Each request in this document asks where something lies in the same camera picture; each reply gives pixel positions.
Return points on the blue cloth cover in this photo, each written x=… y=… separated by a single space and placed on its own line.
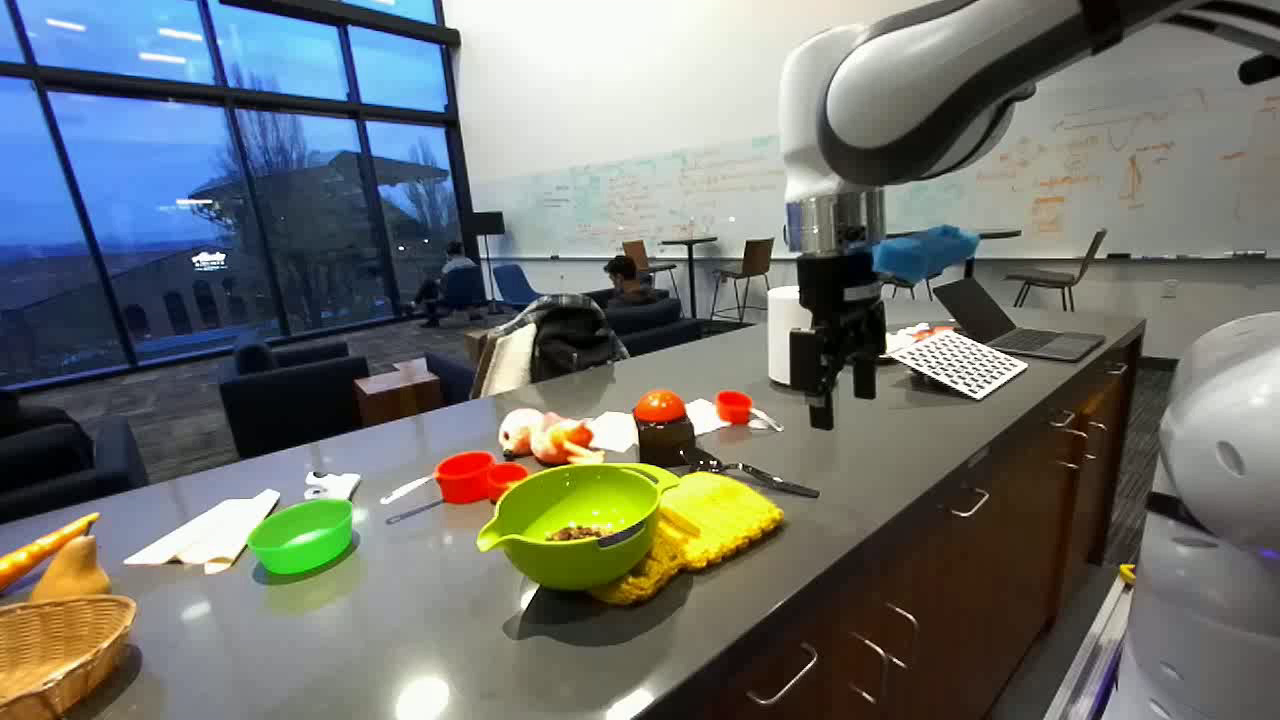
x=925 y=253

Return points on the dark sofa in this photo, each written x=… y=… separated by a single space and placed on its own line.
x=55 y=466

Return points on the dark wooden counter cabinet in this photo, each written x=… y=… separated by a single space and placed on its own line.
x=960 y=561

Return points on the large green mixing bowl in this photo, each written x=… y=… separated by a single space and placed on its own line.
x=574 y=552

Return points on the yellow crochet cloth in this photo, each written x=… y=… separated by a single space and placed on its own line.
x=721 y=513

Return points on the white cylindrical container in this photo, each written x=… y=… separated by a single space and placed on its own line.
x=782 y=332

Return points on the brown wooden box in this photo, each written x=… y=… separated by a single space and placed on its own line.
x=397 y=392

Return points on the large glass window wall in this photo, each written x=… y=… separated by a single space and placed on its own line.
x=160 y=173

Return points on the woven wicker basket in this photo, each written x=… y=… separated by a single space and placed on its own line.
x=55 y=654

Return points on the black serving spoon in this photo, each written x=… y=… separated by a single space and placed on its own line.
x=763 y=478

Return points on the white orange plush toy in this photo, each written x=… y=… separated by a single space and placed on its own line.
x=547 y=434

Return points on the grey laptop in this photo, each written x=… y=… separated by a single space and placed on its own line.
x=1012 y=332

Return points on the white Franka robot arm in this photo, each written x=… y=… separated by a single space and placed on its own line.
x=934 y=80

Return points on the small red measuring cup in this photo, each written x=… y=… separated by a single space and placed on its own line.
x=733 y=405

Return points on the large red measuring cup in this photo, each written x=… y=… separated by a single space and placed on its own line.
x=464 y=478

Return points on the blue armchair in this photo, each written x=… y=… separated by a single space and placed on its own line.
x=513 y=284

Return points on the brown chair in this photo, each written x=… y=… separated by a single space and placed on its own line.
x=1065 y=276
x=754 y=266

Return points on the brown food bits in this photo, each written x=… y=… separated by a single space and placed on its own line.
x=577 y=534

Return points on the medium red measuring cup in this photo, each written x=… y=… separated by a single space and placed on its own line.
x=506 y=478

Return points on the white keyboard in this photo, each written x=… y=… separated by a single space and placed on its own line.
x=960 y=361

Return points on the small green bowl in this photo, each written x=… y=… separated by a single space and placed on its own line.
x=300 y=543

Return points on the dark jar with red lid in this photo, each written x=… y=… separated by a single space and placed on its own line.
x=663 y=426

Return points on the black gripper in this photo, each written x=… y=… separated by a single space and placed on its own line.
x=840 y=302

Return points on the clear plastic wrapper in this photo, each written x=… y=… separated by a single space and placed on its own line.
x=328 y=483

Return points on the white wall whiteboard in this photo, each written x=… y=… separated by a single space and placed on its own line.
x=664 y=203

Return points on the black armchair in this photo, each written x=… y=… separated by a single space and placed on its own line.
x=287 y=403

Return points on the white paper napkin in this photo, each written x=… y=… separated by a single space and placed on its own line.
x=614 y=429

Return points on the tall round table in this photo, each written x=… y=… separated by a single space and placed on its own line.
x=689 y=246

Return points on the folded white paper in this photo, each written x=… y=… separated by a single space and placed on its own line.
x=205 y=534

